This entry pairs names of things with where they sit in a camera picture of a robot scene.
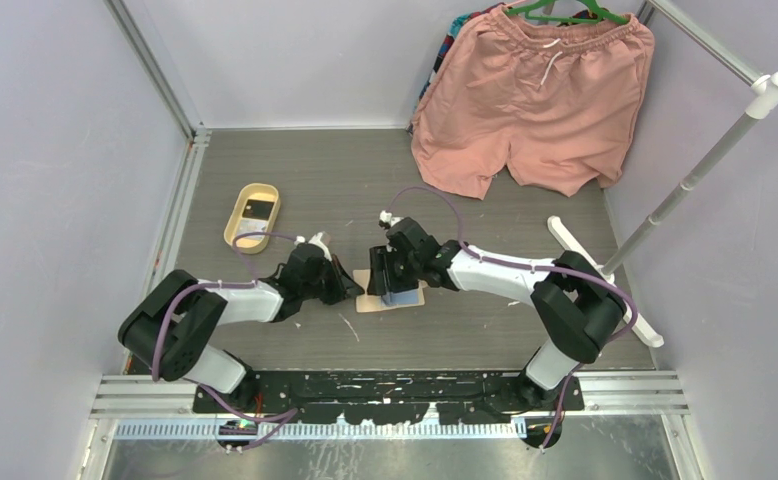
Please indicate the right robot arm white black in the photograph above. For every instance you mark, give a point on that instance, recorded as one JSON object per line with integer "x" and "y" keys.
{"x": 579, "y": 310}

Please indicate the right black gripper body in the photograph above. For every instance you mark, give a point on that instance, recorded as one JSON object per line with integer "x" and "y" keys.
{"x": 394, "y": 257}

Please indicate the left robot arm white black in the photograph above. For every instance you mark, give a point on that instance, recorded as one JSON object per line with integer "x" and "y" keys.
{"x": 170, "y": 330}

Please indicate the colourful patterned garment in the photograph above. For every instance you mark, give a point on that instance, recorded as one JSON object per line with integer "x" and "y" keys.
{"x": 452, "y": 32}

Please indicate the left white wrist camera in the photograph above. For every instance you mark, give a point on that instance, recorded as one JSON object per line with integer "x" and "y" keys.
{"x": 320, "y": 240}

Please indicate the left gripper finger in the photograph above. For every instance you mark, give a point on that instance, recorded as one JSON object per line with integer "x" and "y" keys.
{"x": 332, "y": 297}
{"x": 349, "y": 288}

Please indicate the pink shorts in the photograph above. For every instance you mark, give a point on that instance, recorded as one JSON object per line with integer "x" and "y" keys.
{"x": 555, "y": 106}

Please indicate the white clothes rack stand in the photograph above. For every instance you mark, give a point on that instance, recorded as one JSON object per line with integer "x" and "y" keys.
{"x": 765, "y": 89}

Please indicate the silver vip card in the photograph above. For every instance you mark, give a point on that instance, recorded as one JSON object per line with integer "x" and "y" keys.
{"x": 250, "y": 225}

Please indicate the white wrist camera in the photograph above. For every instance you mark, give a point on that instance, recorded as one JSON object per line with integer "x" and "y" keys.
{"x": 387, "y": 220}
{"x": 320, "y": 240}

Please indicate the black vip card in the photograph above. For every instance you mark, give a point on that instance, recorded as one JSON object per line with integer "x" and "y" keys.
{"x": 259, "y": 208}

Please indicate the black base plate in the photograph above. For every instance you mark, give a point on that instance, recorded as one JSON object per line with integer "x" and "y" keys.
{"x": 399, "y": 397}

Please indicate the beige leather card holder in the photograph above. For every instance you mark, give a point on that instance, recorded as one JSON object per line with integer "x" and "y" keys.
{"x": 367, "y": 303}

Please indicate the green clothes hanger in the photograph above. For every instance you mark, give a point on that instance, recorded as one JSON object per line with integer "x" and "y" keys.
{"x": 546, "y": 11}

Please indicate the beige oval plastic tray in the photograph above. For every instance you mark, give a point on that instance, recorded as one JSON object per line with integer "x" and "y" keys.
{"x": 257, "y": 242}

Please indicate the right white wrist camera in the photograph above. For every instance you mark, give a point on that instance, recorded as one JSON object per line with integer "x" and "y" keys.
{"x": 387, "y": 220}

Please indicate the aluminium frame rail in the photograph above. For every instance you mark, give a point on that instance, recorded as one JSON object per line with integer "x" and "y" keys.
{"x": 138, "y": 26}

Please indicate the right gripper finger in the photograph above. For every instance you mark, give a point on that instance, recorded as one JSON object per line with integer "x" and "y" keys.
{"x": 399, "y": 280}
{"x": 377, "y": 284}

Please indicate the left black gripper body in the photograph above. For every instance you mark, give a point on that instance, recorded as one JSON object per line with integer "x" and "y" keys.
{"x": 327, "y": 281}

